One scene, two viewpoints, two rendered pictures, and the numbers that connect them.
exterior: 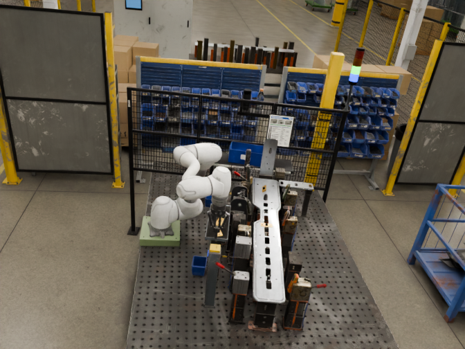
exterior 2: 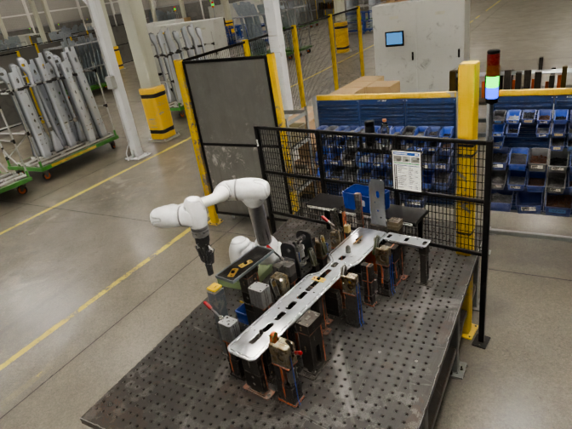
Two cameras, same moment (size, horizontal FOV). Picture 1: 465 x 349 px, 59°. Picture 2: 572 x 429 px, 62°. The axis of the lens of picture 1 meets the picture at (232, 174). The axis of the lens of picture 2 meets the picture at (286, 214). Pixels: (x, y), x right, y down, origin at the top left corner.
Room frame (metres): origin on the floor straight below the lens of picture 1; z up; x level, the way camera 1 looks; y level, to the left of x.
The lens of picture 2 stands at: (0.52, -1.73, 2.56)
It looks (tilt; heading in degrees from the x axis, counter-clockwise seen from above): 25 degrees down; 41
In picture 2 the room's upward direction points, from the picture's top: 9 degrees counter-clockwise
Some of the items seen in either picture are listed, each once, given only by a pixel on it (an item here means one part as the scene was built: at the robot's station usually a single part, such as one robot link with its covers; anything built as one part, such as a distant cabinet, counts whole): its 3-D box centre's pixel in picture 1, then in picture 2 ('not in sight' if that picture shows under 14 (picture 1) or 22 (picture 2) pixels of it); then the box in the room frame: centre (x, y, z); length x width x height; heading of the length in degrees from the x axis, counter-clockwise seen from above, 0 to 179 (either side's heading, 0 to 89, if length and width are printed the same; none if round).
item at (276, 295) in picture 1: (267, 227); (317, 282); (2.35, -0.29, 1.00); 1.38 x 0.22 x 0.02; 0
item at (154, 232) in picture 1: (160, 227); not in sight; (2.49, 0.49, 0.79); 0.22 x 0.18 x 0.06; 19
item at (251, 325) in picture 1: (265, 309); (254, 368); (1.74, -0.28, 0.84); 0.18 x 0.06 x 0.29; 90
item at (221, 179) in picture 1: (219, 181); (192, 211); (1.87, 0.07, 1.61); 0.13 x 0.11 x 0.16; 121
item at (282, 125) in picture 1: (279, 130); (407, 170); (3.39, -0.37, 1.30); 0.23 x 0.02 x 0.31; 90
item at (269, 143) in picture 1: (268, 157); (377, 203); (3.10, -0.29, 1.17); 0.12 x 0.01 x 0.34; 90
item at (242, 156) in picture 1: (246, 154); (366, 198); (3.27, -0.10, 1.09); 0.30 x 0.17 x 0.13; 85
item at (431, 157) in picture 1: (444, 125); not in sight; (4.84, -2.53, 1.00); 1.04 x 0.14 x 2.00; 99
